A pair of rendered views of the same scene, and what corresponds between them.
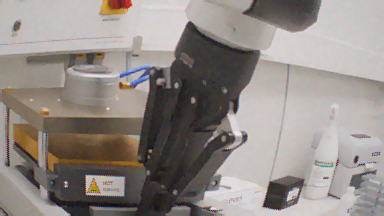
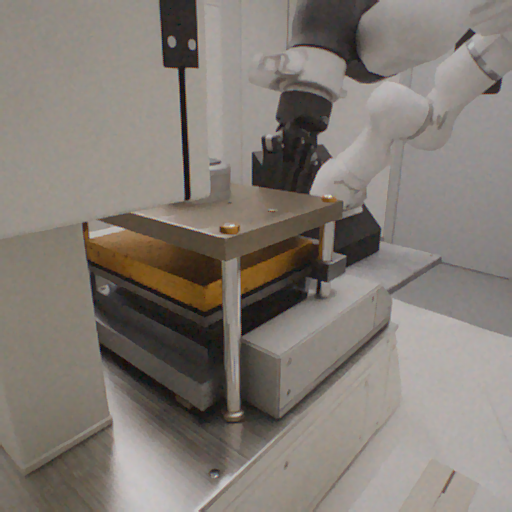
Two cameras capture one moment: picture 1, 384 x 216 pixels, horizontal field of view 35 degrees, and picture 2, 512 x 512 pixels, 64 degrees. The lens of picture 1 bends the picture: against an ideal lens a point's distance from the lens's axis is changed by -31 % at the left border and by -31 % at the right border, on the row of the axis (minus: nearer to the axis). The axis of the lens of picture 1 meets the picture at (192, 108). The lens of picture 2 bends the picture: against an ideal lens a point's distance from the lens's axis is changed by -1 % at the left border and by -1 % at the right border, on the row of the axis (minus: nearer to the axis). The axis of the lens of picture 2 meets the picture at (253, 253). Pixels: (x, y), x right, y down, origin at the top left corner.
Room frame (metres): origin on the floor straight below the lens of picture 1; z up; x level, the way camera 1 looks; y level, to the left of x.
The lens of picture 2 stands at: (0.90, 0.58, 1.20)
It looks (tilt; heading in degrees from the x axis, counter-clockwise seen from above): 20 degrees down; 264
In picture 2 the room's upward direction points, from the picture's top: straight up
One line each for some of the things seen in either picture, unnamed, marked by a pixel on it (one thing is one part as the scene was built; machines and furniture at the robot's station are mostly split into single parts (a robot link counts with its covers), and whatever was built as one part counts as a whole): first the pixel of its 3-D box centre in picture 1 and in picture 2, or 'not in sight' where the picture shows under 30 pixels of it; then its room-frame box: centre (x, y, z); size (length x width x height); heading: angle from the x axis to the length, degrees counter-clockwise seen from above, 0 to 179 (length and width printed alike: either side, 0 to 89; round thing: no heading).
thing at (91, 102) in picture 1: (84, 115); (163, 221); (0.95, 0.13, 1.08); 0.31 x 0.24 x 0.13; 133
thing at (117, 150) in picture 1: (89, 135); (193, 232); (0.92, 0.12, 1.07); 0.22 x 0.17 x 0.10; 133
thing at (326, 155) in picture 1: (327, 152); not in sight; (1.77, -0.36, 0.92); 0.09 x 0.08 x 0.25; 163
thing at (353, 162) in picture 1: (347, 161); not in sight; (1.86, -0.46, 0.88); 0.25 x 0.20 x 0.17; 33
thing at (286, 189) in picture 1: (284, 193); not in sight; (1.69, -0.24, 0.83); 0.09 x 0.06 x 0.07; 141
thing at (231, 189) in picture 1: (206, 202); not in sight; (1.56, -0.06, 0.83); 0.23 x 0.12 x 0.07; 136
